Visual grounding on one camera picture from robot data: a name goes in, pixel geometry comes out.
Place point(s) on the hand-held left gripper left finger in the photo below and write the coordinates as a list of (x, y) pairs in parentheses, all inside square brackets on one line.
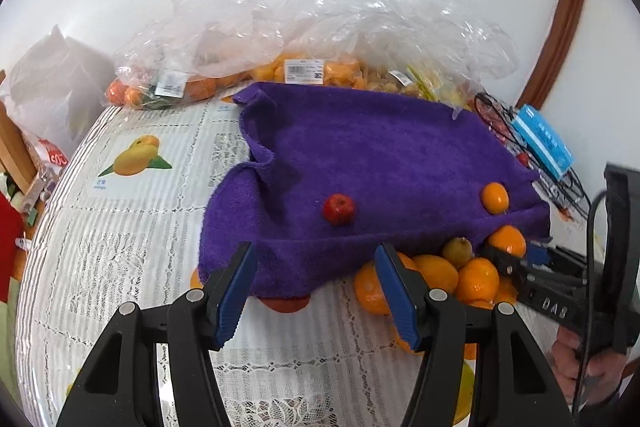
[(235, 297)]

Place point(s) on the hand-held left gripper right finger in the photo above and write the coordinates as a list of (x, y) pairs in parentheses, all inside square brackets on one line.
[(395, 292)]

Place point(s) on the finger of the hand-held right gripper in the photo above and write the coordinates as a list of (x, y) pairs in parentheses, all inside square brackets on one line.
[(502, 259), (541, 255)]

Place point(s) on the large orange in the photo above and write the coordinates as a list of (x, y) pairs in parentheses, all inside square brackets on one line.
[(369, 289)]

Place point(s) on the oblong yellow-orange fruit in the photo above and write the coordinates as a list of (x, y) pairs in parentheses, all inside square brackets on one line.
[(435, 272)]

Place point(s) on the yellow-green fruit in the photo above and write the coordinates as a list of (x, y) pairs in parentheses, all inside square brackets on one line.
[(457, 249)]

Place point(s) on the small red apple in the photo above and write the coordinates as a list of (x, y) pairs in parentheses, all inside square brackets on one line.
[(339, 208)]

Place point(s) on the person's right hand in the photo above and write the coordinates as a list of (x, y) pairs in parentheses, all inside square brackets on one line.
[(567, 359)]

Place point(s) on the small red fruit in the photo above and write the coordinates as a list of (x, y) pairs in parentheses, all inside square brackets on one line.
[(522, 158)]

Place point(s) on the blue tissue pack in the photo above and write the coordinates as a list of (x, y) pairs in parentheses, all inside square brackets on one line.
[(542, 142)]

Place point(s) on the purple towel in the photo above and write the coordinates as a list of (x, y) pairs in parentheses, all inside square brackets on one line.
[(375, 157)]

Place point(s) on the yellow packet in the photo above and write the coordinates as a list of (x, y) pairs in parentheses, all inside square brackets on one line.
[(440, 89)]

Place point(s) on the clear bag of brown longans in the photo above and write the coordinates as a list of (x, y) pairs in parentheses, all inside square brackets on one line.
[(380, 79)]

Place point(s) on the clear bag of tangerines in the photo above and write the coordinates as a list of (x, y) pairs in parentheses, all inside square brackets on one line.
[(170, 77)]

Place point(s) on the red printed plastic bag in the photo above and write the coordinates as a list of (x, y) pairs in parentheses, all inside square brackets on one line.
[(50, 154)]

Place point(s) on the wooden chair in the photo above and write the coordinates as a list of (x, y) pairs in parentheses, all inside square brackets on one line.
[(15, 152)]

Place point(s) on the large clear bag of oranges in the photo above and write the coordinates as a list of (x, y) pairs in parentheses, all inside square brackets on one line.
[(360, 7)]

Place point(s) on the white plastic bag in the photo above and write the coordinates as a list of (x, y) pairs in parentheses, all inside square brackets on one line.
[(50, 77)]

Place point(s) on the brown wooden door frame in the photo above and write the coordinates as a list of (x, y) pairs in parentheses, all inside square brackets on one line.
[(565, 17)]

